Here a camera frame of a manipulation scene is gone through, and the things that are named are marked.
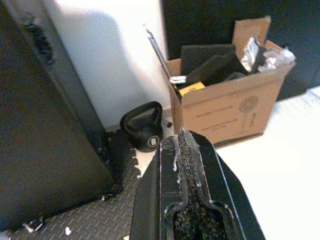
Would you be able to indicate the crumpled silver wrapper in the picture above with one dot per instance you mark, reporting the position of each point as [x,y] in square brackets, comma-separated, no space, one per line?
[277,57]
[250,50]

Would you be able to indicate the black foam pad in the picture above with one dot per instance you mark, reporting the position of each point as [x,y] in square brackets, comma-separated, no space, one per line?
[200,53]
[217,68]

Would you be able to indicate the brown cardboard box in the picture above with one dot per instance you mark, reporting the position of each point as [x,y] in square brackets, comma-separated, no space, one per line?
[225,112]

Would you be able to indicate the small black piece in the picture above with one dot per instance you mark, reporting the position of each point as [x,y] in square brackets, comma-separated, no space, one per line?
[169,124]

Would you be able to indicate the black cabinet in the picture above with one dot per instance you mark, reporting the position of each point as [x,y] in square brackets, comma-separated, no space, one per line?
[37,125]

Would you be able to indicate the black foam floor mat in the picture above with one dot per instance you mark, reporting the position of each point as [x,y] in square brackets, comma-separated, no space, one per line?
[100,220]

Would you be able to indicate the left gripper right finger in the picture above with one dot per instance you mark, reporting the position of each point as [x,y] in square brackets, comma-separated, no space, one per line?
[225,190]

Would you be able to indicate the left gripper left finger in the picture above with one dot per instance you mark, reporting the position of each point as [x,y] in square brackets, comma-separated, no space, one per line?
[155,190]

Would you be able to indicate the black kettlebell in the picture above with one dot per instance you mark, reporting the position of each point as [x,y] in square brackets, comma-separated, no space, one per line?
[142,135]

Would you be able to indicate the small yellow box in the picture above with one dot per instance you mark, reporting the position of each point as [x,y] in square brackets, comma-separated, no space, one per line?
[191,88]

